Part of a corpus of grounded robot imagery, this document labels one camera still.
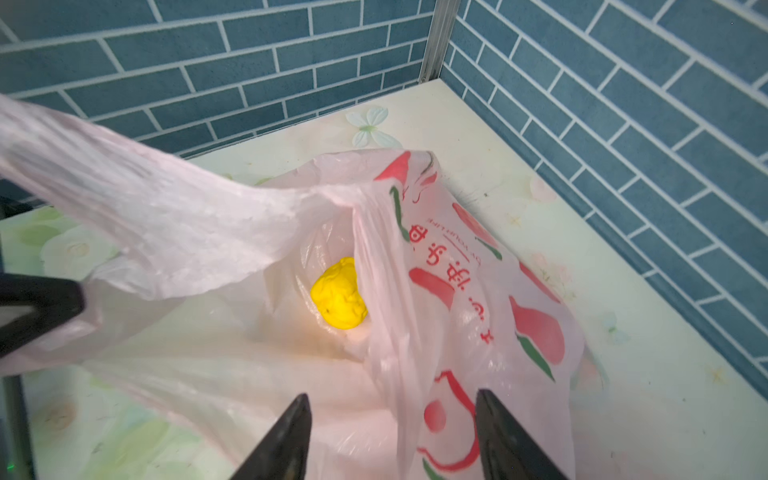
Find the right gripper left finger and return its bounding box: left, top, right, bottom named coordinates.
left=230, top=393, right=312, bottom=480

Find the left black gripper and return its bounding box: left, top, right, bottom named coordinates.
left=1, top=273, right=84, bottom=357

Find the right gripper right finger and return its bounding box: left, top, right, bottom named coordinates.
left=475, top=389, right=567, bottom=480

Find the yellow fake lemon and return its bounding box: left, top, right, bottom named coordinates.
left=310, top=257, right=368, bottom=330

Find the pink plastic bag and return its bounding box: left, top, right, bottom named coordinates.
left=1, top=98, right=584, bottom=479

